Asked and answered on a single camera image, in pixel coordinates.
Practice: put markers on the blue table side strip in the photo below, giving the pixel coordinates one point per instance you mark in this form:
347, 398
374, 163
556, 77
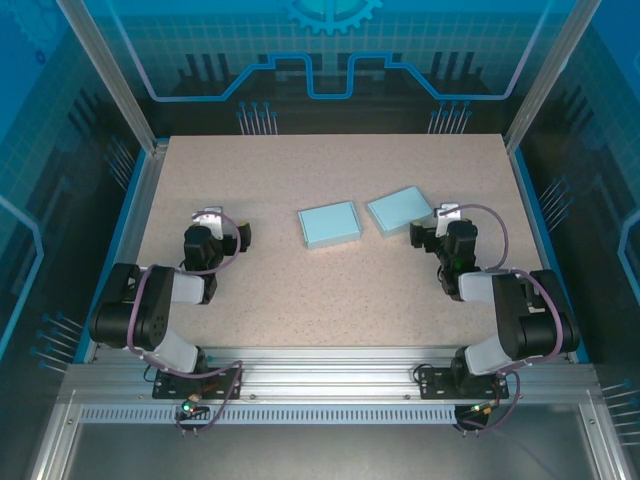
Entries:
131, 200
529, 200

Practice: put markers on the light blue paper box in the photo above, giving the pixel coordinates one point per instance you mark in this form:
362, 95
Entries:
400, 210
330, 225

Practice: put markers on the small green LED board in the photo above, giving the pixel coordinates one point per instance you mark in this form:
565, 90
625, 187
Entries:
192, 406
481, 409

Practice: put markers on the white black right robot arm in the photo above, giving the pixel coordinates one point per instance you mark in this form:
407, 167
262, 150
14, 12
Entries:
475, 287

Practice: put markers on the aluminium frame beam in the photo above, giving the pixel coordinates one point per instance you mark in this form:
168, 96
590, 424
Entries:
55, 440
605, 440

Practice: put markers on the wide aluminium frame rail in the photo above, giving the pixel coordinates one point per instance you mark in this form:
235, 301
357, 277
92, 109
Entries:
325, 375

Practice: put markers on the grey metal bottom plate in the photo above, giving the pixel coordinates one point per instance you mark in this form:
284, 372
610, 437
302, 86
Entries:
325, 455

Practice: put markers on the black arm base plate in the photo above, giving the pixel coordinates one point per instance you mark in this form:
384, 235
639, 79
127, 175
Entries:
162, 391
435, 382

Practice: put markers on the aluminium frame post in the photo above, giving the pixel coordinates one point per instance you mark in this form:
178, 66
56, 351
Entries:
546, 75
120, 85

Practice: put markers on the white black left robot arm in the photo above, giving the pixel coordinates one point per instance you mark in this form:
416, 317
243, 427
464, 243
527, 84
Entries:
187, 290

